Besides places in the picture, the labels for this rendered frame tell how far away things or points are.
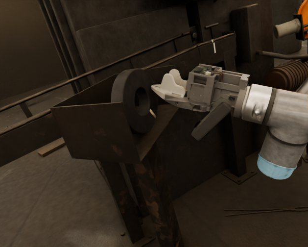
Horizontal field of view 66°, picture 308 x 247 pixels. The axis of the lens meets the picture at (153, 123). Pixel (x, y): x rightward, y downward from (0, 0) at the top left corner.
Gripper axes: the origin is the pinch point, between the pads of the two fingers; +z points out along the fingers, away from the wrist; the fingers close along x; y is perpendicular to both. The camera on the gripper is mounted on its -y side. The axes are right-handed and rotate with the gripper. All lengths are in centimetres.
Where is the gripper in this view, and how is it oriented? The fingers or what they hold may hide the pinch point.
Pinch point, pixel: (156, 90)
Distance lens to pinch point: 57.5
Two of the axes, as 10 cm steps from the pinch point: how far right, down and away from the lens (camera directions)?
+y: 0.4, -8.5, -5.2
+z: -9.0, -2.6, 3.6
